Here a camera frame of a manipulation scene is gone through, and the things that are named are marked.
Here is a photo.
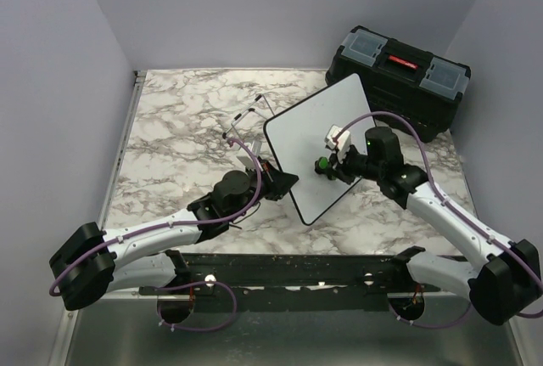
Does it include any black wire easel stand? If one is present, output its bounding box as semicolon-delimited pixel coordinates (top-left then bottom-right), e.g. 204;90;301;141
221;94;276;140

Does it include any green black whiteboard eraser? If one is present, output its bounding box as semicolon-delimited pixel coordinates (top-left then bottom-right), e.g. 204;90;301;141
314;157;336;181

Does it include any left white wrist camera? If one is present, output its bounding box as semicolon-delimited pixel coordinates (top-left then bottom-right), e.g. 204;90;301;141
236;140;262;171

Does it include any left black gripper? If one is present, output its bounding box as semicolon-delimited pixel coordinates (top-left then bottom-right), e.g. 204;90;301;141
228;160;299;222

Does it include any black front mounting rail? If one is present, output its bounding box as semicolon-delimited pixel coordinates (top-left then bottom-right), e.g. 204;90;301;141
87;246;462;314

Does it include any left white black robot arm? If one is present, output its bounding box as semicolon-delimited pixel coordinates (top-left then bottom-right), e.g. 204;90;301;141
49;160;299;311

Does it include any white whiteboard with red writing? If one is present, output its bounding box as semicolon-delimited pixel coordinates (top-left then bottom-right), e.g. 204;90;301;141
264;74;370;226

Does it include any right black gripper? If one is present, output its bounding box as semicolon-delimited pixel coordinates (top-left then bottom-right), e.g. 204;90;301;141
325;142;383;184

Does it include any aluminium frame extrusion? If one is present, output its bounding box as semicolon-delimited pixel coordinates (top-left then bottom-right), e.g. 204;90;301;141
48;70;147;365

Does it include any black plastic toolbox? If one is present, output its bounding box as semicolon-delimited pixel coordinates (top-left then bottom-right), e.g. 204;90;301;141
325;25;472;143

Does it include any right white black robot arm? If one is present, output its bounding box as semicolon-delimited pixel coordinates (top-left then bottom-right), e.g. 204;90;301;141
315;126;542;325

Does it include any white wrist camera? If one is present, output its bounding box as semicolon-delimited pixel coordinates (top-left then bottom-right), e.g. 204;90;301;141
236;140;262;171
324;125;351;163

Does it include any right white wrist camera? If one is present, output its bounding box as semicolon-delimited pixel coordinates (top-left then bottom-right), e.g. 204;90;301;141
324;125;351;163

